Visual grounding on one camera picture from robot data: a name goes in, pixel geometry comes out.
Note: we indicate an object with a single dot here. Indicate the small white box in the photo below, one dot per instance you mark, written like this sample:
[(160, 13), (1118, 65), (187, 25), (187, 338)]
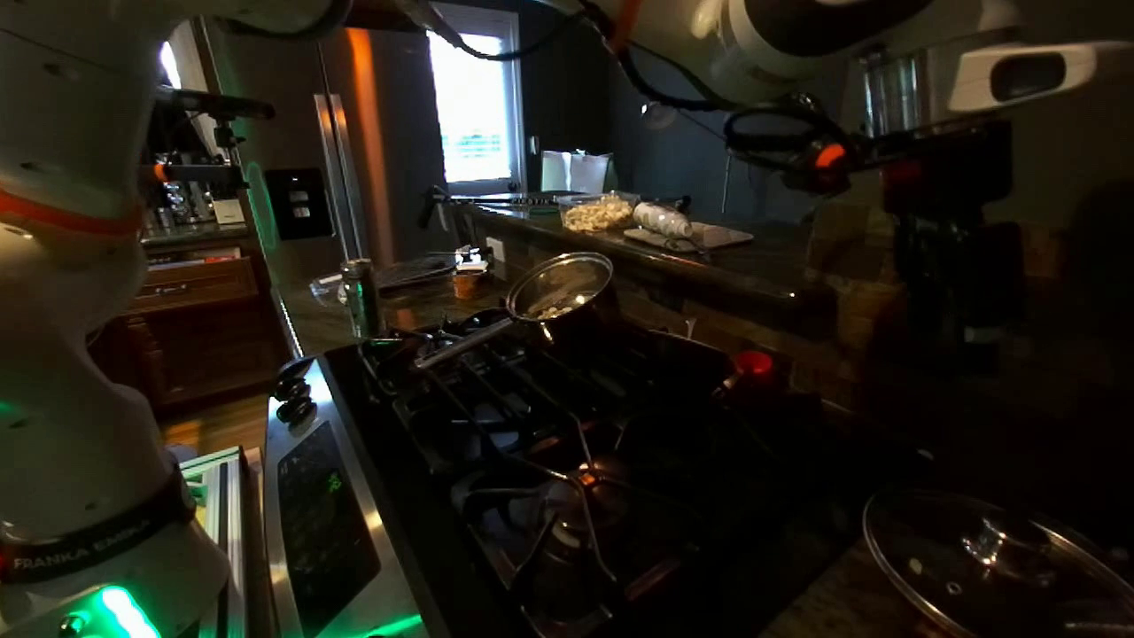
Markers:
[(470, 261)]

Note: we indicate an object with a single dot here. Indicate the wooden drawer cabinet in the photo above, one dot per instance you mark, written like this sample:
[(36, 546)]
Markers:
[(188, 308)]

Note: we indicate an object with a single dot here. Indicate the small orange cup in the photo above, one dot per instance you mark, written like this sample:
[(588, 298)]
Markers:
[(467, 285)]

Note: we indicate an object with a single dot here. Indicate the stainless steel refrigerator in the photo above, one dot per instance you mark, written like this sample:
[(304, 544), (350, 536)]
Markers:
[(368, 153)]

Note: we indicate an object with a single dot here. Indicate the black camera stand equipment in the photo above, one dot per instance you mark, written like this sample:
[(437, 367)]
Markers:
[(200, 145)]

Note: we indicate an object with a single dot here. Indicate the glass lid with steel knob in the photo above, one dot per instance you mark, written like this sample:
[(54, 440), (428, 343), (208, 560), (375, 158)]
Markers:
[(985, 550)]

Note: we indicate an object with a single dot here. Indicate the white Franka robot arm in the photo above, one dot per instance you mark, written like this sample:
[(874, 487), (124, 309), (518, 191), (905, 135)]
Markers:
[(73, 355)]

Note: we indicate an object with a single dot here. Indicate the metal robot mounting frame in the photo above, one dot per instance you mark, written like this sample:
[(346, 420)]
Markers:
[(219, 532)]

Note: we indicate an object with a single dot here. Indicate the grey desk lamp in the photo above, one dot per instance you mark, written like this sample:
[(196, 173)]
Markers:
[(653, 113)]

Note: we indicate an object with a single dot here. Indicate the black wall switch panel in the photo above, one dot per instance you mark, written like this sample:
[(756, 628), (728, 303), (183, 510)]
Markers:
[(295, 200)]

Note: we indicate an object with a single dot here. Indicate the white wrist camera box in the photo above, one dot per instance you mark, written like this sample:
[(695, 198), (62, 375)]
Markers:
[(1030, 75)]

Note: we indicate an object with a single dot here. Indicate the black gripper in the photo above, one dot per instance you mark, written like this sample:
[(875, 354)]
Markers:
[(950, 181)]

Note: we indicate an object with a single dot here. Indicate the black gas stove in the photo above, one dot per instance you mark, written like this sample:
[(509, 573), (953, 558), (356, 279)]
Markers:
[(471, 473)]

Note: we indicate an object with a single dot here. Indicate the red round knob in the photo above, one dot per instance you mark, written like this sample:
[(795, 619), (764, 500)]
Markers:
[(754, 362)]

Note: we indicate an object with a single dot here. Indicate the clear drinking glass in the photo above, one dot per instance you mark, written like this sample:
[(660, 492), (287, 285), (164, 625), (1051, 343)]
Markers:
[(359, 297)]

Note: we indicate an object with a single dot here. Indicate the black frying pan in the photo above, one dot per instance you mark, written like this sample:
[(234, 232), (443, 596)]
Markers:
[(875, 579)]

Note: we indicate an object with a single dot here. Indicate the clear plastic container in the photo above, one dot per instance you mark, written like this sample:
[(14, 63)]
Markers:
[(577, 173)]

